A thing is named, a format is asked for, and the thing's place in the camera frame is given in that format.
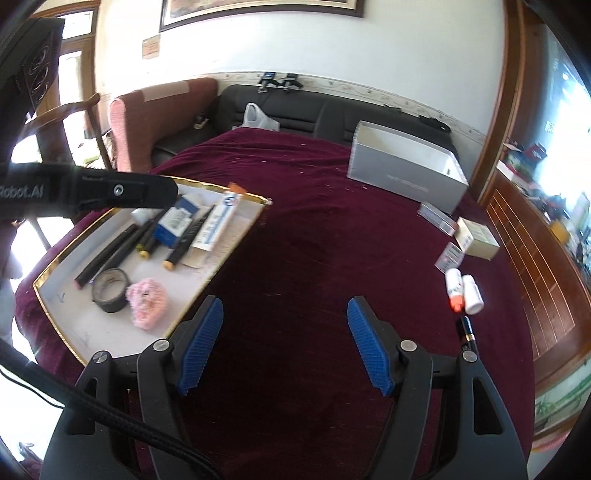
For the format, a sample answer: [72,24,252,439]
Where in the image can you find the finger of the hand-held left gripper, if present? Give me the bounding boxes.
[74,167,181,212]

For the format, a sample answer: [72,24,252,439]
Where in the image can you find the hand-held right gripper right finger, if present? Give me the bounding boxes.
[346,296,529,480]

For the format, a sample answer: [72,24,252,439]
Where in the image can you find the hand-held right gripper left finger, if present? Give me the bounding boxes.
[41,295,225,480]

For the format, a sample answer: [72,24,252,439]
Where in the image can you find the black marker yellow caps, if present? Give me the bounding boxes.
[137,209,167,259]

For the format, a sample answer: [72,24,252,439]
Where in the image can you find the blue white medicine box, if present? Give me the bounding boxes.
[154,195,200,246]

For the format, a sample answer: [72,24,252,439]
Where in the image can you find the black marker orange cap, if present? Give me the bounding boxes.
[163,205,217,271]

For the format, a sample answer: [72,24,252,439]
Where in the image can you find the long black marker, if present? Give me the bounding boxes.
[75,223,138,291]

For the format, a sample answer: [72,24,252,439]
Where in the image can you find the gold-rimmed white tray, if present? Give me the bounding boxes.
[32,174,273,367]

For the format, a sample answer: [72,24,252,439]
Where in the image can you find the dark wooden chair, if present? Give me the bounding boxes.
[28,92,114,250]

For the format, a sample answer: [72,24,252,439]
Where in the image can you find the pink armchair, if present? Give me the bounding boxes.
[108,77,219,174]

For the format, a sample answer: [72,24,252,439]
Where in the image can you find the white blue long carton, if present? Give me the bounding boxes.
[191,183,246,252]

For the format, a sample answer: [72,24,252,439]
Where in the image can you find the black gold pen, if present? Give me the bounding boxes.
[456,316,476,358]

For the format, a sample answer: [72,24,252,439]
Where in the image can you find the white bottle red label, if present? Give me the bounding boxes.
[444,268,464,311]

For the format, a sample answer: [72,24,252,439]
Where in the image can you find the dark grey tape roll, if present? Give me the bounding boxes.
[90,268,132,313]

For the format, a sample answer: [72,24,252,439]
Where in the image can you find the plain white bottle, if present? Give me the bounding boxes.
[462,274,484,315]

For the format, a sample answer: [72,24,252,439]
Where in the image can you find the white small box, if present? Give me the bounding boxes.
[435,242,464,273]

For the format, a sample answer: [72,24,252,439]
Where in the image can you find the wooden door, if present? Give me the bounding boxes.
[58,0,101,153]

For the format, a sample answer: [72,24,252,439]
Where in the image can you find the maroon velvet tablecloth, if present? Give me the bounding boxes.
[14,127,536,480]

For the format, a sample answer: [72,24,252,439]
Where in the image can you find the white plastic bag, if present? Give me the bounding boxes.
[242,102,280,131]

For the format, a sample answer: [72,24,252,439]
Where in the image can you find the silver small box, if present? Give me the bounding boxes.
[418,202,459,234]

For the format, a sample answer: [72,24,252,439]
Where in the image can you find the cream small box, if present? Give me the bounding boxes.
[455,217,500,260]

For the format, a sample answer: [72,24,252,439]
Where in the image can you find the grey cardboard box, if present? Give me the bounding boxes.
[347,121,469,214]

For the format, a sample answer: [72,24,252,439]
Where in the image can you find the black leather sofa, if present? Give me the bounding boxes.
[152,83,458,167]

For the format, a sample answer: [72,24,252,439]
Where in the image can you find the green patterned mat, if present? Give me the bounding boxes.
[531,360,591,455]

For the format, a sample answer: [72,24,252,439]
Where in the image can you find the windowsill clutter pile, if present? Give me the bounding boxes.
[496,138,591,278]

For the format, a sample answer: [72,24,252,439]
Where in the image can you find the thick black cable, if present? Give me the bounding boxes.
[0,342,225,480]

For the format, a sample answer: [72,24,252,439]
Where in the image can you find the framed wall picture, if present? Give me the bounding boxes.
[159,0,365,33]

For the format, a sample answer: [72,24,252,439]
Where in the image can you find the wooden window frame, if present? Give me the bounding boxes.
[480,0,536,199]

